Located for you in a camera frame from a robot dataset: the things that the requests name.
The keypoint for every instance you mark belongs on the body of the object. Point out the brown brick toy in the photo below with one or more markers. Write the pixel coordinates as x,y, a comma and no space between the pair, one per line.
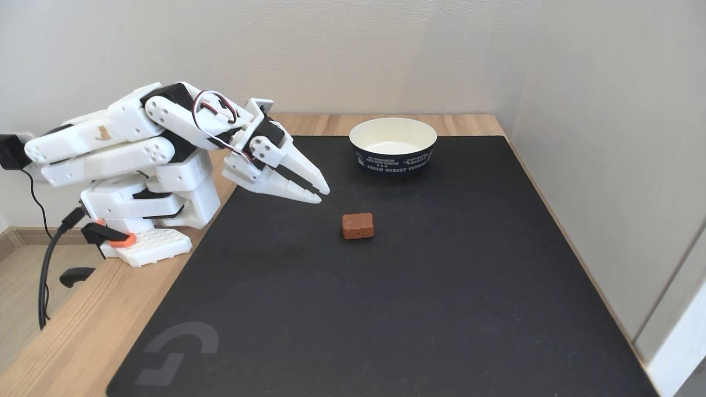
357,226

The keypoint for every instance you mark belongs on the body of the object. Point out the white wall outlet plate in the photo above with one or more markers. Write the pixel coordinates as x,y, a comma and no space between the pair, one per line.
32,172

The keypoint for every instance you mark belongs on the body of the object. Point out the black desk mat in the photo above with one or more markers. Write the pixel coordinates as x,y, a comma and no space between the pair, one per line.
413,309

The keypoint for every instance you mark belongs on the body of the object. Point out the black and white paper bowl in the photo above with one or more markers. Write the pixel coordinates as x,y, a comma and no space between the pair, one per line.
392,160

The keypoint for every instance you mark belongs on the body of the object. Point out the black power adapter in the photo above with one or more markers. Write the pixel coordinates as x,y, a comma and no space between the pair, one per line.
11,151

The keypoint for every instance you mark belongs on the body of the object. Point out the black orange table clamp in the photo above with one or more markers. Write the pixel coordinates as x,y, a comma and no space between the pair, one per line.
105,234

